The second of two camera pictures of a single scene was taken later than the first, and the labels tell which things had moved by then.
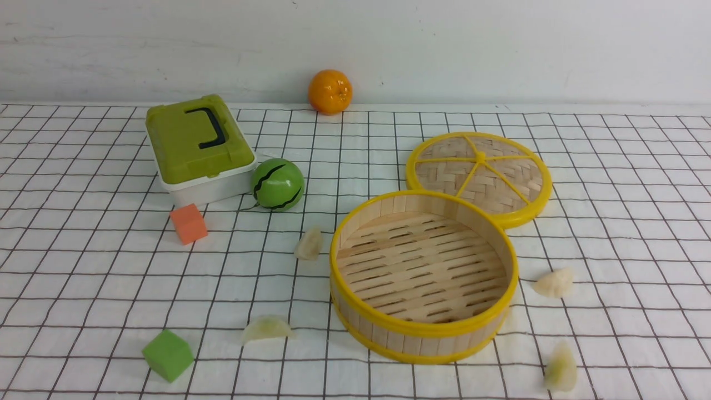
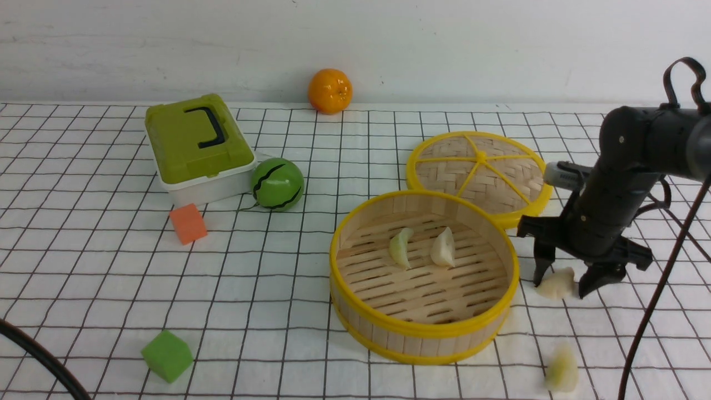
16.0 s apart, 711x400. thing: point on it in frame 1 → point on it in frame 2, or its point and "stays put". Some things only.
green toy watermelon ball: [278, 185] stays put
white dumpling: [309, 244] → [442, 249]
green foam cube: [169, 355] stays put
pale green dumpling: [560, 371] stays put
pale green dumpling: [267, 327] → [398, 247]
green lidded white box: [202, 151] stays put
